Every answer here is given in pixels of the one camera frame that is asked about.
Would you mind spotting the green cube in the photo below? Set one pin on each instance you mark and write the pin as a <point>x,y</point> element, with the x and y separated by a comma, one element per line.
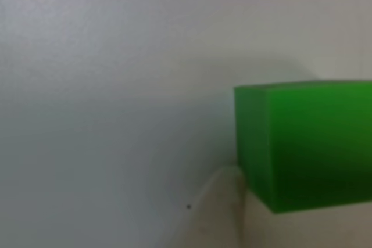
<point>308,143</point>

